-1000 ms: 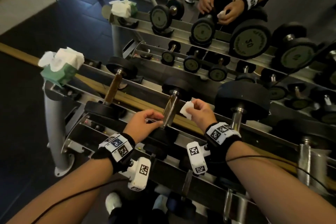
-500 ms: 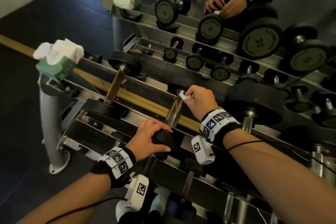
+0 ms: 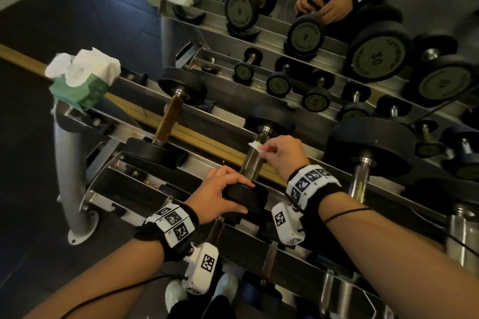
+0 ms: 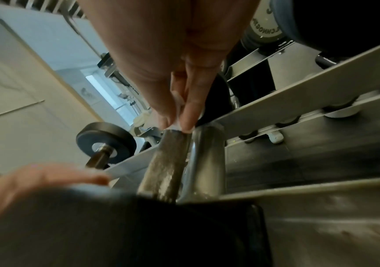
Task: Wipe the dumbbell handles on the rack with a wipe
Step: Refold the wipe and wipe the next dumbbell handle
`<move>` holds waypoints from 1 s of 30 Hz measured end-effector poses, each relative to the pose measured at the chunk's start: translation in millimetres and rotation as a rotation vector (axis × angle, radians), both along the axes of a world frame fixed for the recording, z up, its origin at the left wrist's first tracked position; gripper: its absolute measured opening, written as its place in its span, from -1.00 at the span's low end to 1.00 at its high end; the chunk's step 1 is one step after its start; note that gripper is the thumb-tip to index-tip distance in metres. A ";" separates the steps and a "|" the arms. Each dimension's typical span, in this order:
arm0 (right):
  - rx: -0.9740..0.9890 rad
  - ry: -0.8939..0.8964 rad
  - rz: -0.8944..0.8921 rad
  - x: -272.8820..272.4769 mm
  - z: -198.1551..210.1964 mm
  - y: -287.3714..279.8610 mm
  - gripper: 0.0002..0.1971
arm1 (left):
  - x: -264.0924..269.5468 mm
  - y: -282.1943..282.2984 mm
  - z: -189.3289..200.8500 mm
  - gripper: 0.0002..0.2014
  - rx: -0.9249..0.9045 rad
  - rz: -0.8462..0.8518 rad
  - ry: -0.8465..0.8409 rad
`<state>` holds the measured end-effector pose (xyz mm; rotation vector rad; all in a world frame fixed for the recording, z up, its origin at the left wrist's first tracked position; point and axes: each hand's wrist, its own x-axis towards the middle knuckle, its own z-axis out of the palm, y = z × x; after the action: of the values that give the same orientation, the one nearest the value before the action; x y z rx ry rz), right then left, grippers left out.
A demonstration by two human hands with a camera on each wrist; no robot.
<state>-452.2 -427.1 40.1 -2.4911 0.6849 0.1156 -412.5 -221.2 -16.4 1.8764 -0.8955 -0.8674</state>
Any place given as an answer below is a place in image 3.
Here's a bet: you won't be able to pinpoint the person's left hand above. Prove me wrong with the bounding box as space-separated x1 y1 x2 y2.
185 165 256 225

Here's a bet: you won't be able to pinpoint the person's right hand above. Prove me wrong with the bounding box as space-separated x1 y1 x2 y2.
258 135 311 183

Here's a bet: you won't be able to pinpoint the black dumbbell with chrome handle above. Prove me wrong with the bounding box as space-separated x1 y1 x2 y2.
221 106 296 215

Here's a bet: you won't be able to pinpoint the person's left forearm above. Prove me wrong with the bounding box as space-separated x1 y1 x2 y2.
22 234 166 319

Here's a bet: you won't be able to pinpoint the person's right forearm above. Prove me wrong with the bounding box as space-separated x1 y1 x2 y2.
318 192 479 319

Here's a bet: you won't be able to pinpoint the right marker wristband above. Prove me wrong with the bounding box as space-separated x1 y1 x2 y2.
285 165 343 212

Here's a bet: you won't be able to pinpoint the marker wristband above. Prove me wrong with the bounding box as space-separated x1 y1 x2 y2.
132 202 200 262
285 165 343 212

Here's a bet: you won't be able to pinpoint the wooden baseboard strip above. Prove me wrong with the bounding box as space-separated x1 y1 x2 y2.
0 44 288 187

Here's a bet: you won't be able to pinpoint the left marker wristband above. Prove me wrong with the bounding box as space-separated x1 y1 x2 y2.
132 202 200 262

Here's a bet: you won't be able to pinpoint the person's right white shoe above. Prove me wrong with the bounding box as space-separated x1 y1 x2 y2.
214 273 239 303

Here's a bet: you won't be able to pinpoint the person's white shoe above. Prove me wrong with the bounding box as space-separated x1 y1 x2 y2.
165 279 188 313
214 273 239 303

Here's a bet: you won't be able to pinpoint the person's dark trousers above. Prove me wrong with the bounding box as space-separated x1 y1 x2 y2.
166 293 237 319

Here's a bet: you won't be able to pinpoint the person's left white shoe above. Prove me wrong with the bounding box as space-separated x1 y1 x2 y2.
165 279 188 313

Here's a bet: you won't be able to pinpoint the large black dumbbell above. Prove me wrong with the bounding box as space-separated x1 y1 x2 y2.
323 117 418 205

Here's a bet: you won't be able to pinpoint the grey metal dumbbell rack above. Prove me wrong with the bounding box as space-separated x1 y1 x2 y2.
52 76 479 319

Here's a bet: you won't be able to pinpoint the green tissue box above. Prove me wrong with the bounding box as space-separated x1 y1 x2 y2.
49 70 115 112

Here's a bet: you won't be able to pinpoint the white tissues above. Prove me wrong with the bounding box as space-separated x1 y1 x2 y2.
44 47 122 88

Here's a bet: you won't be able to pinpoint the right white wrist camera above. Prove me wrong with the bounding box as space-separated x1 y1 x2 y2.
271 201 306 247

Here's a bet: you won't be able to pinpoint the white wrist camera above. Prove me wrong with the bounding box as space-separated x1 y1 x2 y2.
271 201 306 247
182 242 220 295

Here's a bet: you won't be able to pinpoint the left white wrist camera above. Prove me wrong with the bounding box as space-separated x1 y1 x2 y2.
182 242 220 295

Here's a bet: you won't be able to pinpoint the black hair tie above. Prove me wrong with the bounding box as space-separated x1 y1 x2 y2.
323 207 373 224

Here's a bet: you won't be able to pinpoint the black dumbbell with rusty handle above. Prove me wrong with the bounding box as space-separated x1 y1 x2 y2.
121 67 209 170

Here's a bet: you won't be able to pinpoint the black cable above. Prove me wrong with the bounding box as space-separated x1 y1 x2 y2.
59 274 173 319
442 234 479 256

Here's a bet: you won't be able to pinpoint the black dumbbell with thick handle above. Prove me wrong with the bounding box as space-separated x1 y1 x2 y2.
406 177 479 278

